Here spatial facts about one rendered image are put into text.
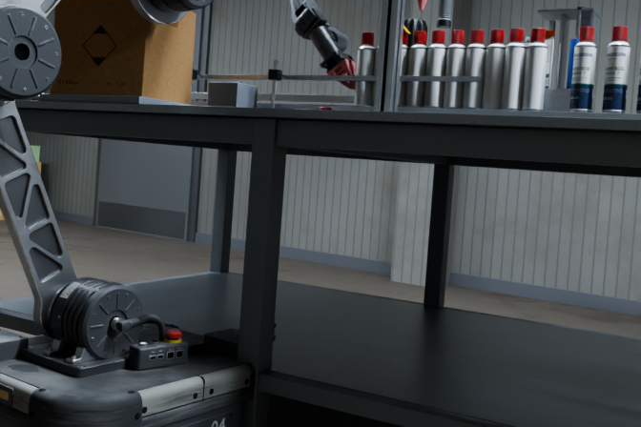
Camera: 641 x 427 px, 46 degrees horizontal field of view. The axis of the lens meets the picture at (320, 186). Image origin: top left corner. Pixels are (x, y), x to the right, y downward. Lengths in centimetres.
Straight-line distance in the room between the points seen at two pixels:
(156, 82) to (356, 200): 349
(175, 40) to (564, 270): 320
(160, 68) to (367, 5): 359
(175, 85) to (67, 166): 571
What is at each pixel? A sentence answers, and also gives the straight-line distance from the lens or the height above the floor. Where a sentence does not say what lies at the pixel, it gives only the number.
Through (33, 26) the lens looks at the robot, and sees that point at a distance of 157.
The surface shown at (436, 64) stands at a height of 99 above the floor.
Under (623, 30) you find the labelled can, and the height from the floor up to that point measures 107.
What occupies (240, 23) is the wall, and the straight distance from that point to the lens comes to 629.
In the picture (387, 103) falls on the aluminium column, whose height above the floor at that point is 88.
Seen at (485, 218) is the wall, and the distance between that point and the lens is 496.
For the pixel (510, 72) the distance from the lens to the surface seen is 195.
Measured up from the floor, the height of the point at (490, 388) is 22.
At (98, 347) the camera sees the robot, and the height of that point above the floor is 29.
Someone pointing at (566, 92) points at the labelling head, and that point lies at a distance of 197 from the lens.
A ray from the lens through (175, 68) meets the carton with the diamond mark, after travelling 216.
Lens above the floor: 71
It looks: 2 degrees down
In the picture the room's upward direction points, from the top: 4 degrees clockwise
